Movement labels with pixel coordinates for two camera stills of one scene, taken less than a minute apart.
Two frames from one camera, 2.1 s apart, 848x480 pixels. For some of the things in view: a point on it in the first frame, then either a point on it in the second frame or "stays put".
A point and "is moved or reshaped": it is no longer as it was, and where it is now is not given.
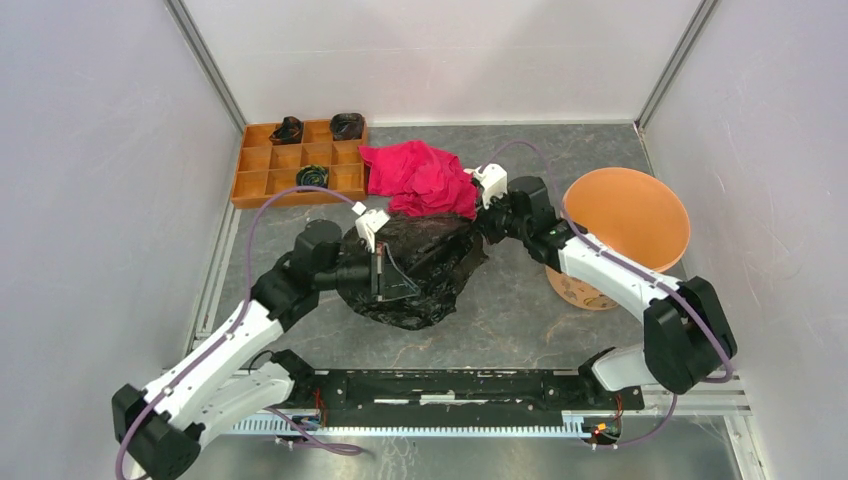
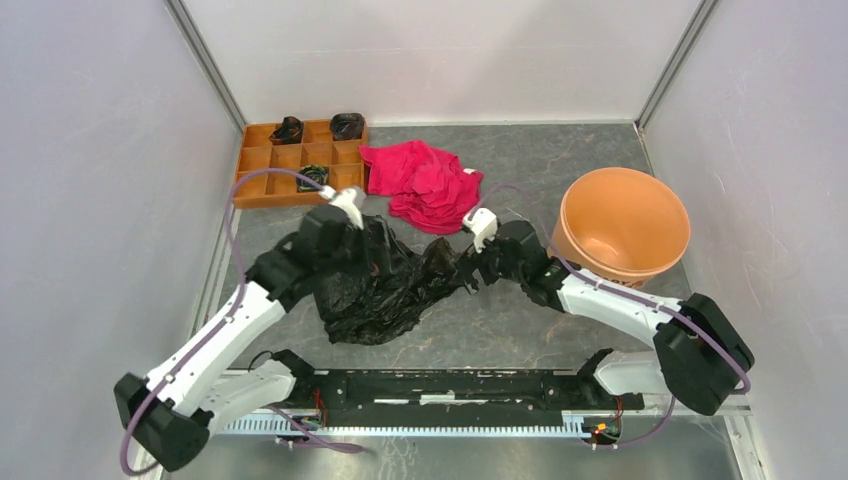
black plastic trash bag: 437,251 is moved or reshaped
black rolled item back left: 289,133 stays put
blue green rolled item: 312,176 stays put
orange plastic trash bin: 631,210 stays put
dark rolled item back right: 347,126 stays put
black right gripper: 484,220 → 468,264
